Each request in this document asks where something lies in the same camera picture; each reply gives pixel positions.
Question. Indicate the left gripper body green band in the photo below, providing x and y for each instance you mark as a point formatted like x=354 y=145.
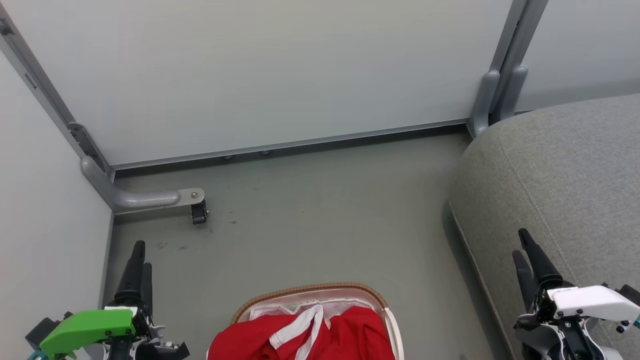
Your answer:
x=85 y=327

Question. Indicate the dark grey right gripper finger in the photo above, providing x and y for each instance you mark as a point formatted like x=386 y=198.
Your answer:
x=525 y=282
x=541 y=265

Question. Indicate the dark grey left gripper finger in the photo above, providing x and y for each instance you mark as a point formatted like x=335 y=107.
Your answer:
x=131 y=275
x=147 y=290

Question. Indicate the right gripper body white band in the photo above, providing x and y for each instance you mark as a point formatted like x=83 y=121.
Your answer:
x=590 y=302

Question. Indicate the red and white garment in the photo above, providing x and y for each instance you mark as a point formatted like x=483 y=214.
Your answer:
x=350 y=335

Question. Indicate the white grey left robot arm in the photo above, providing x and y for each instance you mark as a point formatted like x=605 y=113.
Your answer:
x=97 y=354

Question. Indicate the grey fabric sofa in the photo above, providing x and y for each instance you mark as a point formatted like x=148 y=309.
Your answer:
x=565 y=190

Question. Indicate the grey partition foot with plate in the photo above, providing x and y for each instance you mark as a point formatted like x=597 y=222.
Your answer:
x=140 y=199

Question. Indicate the black caster wheel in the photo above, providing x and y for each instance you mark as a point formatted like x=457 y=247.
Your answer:
x=199 y=214

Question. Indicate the white basket liner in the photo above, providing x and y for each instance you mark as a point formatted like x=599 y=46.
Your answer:
x=280 y=310

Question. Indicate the white laundry basket brown rim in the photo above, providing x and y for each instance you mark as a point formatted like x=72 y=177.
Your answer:
x=320 y=289

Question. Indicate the grey double partition foot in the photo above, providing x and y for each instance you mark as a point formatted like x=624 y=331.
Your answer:
x=487 y=100

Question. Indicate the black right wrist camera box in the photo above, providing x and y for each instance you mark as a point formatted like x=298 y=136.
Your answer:
x=631 y=294

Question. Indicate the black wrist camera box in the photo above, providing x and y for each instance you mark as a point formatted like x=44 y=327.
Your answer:
x=631 y=294
x=39 y=332

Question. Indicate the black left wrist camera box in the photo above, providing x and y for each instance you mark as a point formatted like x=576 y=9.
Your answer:
x=39 y=332

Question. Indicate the grey slotted partition post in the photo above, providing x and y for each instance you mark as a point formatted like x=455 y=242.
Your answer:
x=50 y=100

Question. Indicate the grey aluminium partition bottom rail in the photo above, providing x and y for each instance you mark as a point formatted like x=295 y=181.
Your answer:
x=300 y=144

